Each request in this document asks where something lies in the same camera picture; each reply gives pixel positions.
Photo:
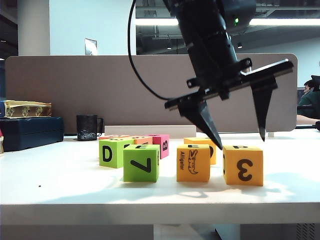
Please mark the green block E and 7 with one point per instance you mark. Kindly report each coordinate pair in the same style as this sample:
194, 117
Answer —
140, 175

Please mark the person in dark green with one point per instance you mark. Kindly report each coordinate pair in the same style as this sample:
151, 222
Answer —
308, 100

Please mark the salmon block D and 2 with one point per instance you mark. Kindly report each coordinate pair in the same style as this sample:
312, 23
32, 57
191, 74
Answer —
112, 136

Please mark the green block D and 3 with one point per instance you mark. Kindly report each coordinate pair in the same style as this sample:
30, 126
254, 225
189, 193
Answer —
117, 161

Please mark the blue flat box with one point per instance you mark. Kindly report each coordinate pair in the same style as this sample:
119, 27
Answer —
2, 108

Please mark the grey-brown desk divider panel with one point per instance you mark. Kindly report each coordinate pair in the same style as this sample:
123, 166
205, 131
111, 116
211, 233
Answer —
75, 87

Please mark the black ceiling spotlight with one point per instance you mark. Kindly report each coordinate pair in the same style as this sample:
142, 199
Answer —
239, 45

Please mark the salmon block 3 and xylophone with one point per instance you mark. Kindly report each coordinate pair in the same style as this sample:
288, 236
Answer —
143, 141

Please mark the wall poster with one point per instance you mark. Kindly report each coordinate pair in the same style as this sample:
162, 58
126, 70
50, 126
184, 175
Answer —
90, 47

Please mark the dark blue case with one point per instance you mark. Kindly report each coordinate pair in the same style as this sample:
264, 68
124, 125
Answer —
30, 133

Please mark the white divider foot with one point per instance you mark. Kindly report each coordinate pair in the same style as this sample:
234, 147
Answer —
271, 134

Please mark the yellow block P and 3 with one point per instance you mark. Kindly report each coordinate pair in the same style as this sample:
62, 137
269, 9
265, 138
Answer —
255, 178

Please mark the magenta block 4 and B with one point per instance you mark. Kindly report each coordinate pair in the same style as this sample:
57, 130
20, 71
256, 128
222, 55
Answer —
162, 155

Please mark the yellow block T and 9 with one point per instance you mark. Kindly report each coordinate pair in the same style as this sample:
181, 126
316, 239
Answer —
197, 140

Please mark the ceiling light strip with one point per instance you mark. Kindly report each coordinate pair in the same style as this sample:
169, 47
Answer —
287, 22

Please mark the black mug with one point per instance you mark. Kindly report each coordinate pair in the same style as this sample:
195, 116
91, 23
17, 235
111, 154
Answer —
86, 127

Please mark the cream patterned block tray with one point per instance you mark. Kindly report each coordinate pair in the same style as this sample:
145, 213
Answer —
1, 145

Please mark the yellow block E and alligator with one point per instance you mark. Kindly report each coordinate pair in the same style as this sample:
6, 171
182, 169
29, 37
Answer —
202, 175

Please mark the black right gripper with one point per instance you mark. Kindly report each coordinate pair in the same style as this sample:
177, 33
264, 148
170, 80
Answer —
225, 82

